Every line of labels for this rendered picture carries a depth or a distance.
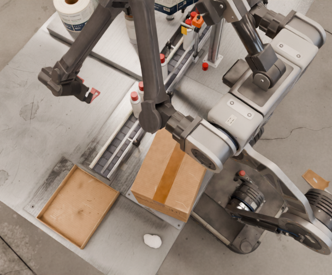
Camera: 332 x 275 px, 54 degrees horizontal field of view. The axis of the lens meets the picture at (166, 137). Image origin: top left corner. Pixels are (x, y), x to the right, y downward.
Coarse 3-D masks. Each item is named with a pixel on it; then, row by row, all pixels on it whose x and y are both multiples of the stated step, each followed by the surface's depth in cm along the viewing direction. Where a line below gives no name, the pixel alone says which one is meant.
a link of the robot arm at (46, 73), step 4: (44, 68) 121; (48, 68) 122; (56, 68) 115; (40, 72) 122; (44, 72) 121; (48, 72) 120; (52, 72) 115; (56, 72) 114; (60, 72) 114; (40, 76) 122; (44, 76) 121; (48, 76) 121; (52, 76) 115; (56, 76) 114; (60, 76) 115; (40, 80) 123; (44, 80) 121; (48, 80) 121; (52, 80) 117; (56, 80) 115; (64, 80) 119; (68, 80) 120; (72, 80) 122; (44, 84) 122; (56, 84) 117; (60, 84) 117
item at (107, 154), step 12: (180, 48) 178; (192, 48) 178; (168, 72) 173; (168, 84) 170; (132, 120) 163; (120, 132) 161; (132, 132) 161; (108, 156) 157; (120, 156) 156; (96, 168) 155; (108, 168) 154
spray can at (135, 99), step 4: (132, 92) 146; (136, 92) 146; (132, 96) 145; (136, 96) 145; (132, 100) 148; (136, 100) 148; (140, 100) 150; (132, 104) 150; (136, 104) 149; (140, 104) 152; (132, 108) 155; (136, 108) 153; (140, 108) 154; (136, 112) 157; (136, 116) 162
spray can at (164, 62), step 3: (162, 54) 153; (162, 57) 152; (162, 60) 153; (165, 60) 156; (162, 63) 155; (165, 63) 156; (162, 66) 156; (165, 66) 157; (162, 69) 158; (165, 69) 159; (162, 72) 160; (165, 72) 162; (165, 75) 164; (165, 78) 166
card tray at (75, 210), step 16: (80, 176) 158; (64, 192) 156; (80, 192) 155; (96, 192) 155; (112, 192) 155; (48, 208) 153; (64, 208) 153; (80, 208) 152; (96, 208) 152; (48, 224) 150; (64, 224) 150; (80, 224) 150; (96, 224) 146; (80, 240) 147
